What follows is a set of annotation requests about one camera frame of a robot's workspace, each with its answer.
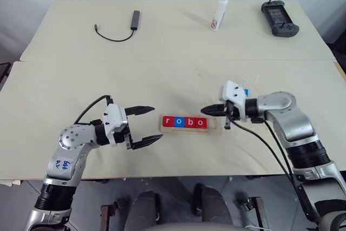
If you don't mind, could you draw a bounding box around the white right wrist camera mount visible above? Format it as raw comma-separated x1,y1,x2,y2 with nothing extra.
218,80,250,122

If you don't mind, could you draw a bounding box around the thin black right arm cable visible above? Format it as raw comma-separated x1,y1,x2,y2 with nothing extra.
263,120,295,177

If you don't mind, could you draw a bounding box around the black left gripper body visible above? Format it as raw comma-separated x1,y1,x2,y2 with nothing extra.
114,125,136,151

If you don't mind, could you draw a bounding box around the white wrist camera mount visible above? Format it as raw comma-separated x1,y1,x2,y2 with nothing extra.
218,80,250,122
102,103,129,146

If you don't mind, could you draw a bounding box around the wooden letter tray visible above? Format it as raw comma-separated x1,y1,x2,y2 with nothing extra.
159,115,224,136

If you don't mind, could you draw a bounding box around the black object beside table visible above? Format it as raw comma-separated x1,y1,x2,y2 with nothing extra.
0,62,12,91

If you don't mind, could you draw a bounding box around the grey USB hub with cable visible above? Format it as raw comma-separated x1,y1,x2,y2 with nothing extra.
94,10,142,43

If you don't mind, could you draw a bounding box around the dark rounded shape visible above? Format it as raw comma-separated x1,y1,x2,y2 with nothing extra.
126,190,159,227
192,183,228,226

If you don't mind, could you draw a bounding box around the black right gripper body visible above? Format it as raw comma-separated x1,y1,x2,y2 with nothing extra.
223,101,241,130

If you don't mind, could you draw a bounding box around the red letter tile o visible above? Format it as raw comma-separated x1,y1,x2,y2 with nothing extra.
194,117,208,129

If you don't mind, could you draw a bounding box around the white spray bottle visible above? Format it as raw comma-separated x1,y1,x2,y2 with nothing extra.
209,0,229,31

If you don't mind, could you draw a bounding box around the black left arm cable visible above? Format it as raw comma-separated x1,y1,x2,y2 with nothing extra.
73,94,114,125

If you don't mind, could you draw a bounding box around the rusty metal frame bracket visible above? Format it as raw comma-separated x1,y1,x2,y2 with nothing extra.
237,196,269,231
100,200,120,231

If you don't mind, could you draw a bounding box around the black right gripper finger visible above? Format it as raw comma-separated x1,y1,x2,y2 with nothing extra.
204,103,227,112
200,107,225,117

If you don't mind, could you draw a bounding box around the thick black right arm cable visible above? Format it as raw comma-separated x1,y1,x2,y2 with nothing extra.
229,120,320,226

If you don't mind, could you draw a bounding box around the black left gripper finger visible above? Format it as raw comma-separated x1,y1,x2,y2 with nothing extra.
130,134,164,151
123,104,156,117

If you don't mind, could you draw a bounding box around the black handheld controller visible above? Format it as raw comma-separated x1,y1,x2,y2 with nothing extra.
260,0,301,38

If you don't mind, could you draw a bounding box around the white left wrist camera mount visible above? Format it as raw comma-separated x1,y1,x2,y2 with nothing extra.
102,103,129,146

